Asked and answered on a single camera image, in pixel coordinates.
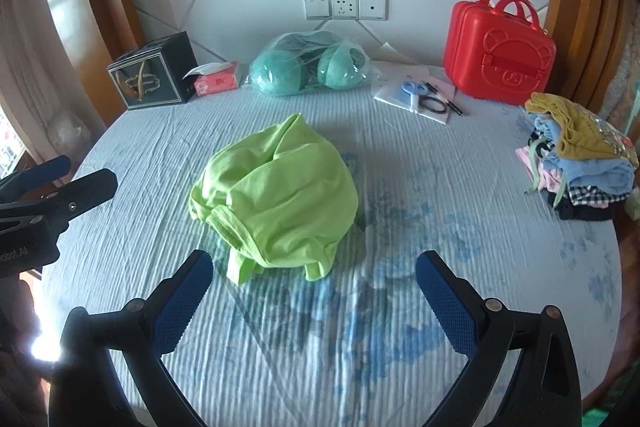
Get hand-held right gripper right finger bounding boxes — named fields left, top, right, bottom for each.
left=415, top=249, right=583, bottom=427

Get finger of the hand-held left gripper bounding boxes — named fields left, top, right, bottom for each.
left=0, top=168, right=119, bottom=235
left=0, top=155, right=72, bottom=204

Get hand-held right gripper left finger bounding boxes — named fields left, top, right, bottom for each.
left=47, top=249, right=216, bottom=427

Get light green shirt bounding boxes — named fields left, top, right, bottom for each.
left=188, top=112, right=361, bottom=285

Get light blue bed sheet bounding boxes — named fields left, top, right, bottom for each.
left=40, top=72, right=623, bottom=427

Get white curtain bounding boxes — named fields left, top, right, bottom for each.
left=0, top=0, right=108, bottom=148

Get black gift box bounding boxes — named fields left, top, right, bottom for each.
left=106, top=32, right=197, bottom=111

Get pink garment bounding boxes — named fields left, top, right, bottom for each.
left=516, top=146, right=567, bottom=194

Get pink tissue pack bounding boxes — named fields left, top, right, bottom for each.
left=182, top=61, right=241, bottom=96

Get black white checkered garment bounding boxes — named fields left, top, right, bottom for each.
left=555, top=184, right=629, bottom=210

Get black pen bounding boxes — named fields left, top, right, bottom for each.
left=422, top=82, right=464, bottom=116

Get green cloth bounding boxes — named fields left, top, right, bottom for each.
left=585, top=407, right=623, bottom=427

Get white paper sheets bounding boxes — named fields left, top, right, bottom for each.
left=372, top=42, right=458, bottom=125

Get blue scissors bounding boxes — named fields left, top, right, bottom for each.
left=401, top=81, right=431, bottom=114

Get mustard yellow garment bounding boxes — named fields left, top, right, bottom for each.
left=524, top=92, right=640, bottom=168

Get teal plush in plastic bag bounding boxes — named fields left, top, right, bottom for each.
left=242, top=31, right=376, bottom=98

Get red plastic carry case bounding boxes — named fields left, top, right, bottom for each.
left=443, top=0, right=557, bottom=100

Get green fabric strap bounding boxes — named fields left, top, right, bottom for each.
left=524, top=139, right=552, bottom=196

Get white wall switch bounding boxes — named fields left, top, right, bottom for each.
left=304, top=0, right=332, bottom=20

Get white wall socket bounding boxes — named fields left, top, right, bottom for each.
left=331, top=0, right=360, bottom=20
left=359, top=0, right=389, bottom=21

